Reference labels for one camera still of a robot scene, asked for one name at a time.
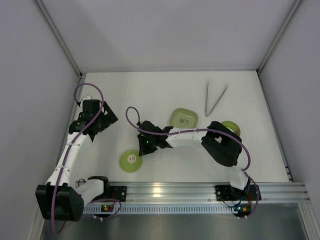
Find steel bowl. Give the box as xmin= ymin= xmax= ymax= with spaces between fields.
xmin=221 ymin=120 xmax=241 ymax=136

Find green round lid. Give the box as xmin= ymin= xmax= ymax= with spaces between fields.
xmin=119 ymin=150 xmax=143 ymax=173

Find slotted cable duct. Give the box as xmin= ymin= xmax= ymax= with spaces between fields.
xmin=83 ymin=203 xmax=236 ymax=215

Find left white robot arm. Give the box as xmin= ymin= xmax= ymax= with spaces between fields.
xmin=35 ymin=99 xmax=118 ymax=222

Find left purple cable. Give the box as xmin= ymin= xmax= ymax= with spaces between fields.
xmin=51 ymin=83 xmax=123 ymax=235

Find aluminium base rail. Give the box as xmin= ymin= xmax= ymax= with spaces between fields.
xmin=110 ymin=182 xmax=310 ymax=204

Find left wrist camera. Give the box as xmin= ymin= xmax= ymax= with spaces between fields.
xmin=80 ymin=94 xmax=93 ymax=102

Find metal tongs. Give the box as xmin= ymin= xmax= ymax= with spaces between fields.
xmin=204 ymin=78 xmax=229 ymax=118

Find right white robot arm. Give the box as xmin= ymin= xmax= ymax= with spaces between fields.
xmin=136 ymin=120 xmax=258 ymax=201

